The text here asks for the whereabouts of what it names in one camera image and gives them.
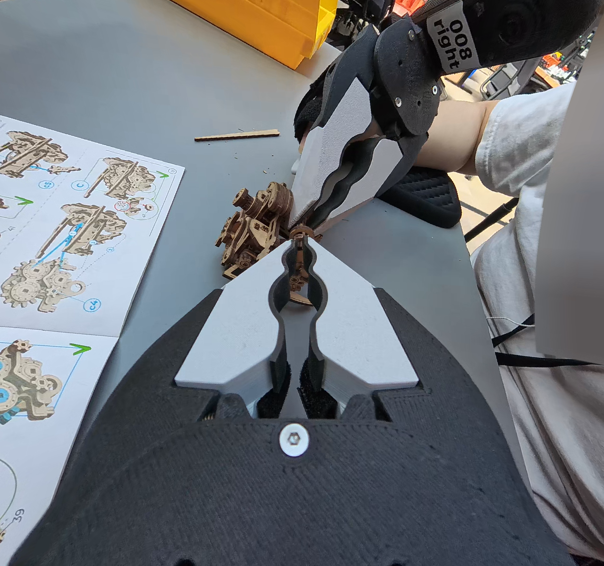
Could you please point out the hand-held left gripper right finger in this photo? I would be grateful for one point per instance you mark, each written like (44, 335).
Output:
(363, 339)

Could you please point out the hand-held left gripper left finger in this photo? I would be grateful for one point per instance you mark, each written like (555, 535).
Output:
(231, 339)

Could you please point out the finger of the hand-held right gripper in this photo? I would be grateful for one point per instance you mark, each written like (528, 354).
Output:
(330, 150)
(382, 169)

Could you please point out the small wooden wheel part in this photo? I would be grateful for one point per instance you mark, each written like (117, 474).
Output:
(302, 232)

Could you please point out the wooden mechanical puzzle model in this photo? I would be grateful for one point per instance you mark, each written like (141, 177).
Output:
(255, 231)

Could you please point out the grey desk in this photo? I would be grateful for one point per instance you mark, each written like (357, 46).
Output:
(141, 80)

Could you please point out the person's right hand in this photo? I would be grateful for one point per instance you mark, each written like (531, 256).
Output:
(304, 143)

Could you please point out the thin wooden stick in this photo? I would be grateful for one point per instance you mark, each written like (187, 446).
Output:
(236, 135)

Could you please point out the person's white shirt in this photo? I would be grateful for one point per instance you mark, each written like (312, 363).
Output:
(514, 127)

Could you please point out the assembly instruction booklet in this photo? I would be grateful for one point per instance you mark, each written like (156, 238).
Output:
(137, 245)

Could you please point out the yellow plastic bin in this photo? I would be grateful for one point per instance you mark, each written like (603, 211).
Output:
(226, 4)

